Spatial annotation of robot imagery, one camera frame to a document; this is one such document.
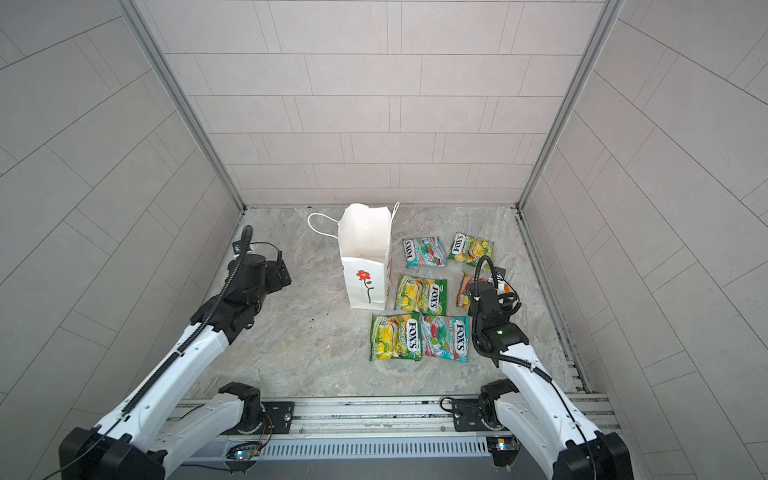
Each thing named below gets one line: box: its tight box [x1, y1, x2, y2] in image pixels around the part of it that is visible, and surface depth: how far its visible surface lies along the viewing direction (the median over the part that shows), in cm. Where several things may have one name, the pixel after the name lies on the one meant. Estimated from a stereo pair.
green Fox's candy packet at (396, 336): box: [370, 312, 423, 362], surface depth 84 cm
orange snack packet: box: [456, 271, 475, 310], surface depth 93 cm
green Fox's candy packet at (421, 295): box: [394, 274, 448, 316], surface depth 92 cm
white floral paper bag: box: [308, 202, 400, 311], surface depth 84 cm
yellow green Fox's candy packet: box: [448, 232, 495, 267], surface depth 103 cm
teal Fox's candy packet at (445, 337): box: [421, 315, 469, 363], surface depth 84 cm
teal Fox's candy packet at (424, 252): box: [403, 236, 447, 269], surface depth 101 cm
